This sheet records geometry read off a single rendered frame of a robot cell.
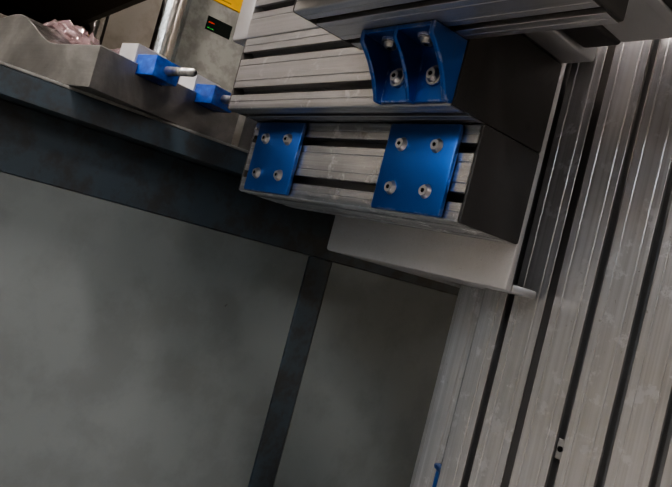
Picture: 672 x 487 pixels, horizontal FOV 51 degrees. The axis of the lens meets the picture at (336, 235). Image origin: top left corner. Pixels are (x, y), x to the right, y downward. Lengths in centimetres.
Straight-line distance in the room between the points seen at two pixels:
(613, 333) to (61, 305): 72
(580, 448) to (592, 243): 19
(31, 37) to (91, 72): 17
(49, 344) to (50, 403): 8
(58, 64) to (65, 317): 34
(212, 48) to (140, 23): 190
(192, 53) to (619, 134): 153
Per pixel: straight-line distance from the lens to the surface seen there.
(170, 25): 193
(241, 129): 116
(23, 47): 110
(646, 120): 73
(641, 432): 67
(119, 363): 110
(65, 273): 104
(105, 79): 96
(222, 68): 213
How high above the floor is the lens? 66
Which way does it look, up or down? 3 degrees up
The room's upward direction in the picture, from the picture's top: 15 degrees clockwise
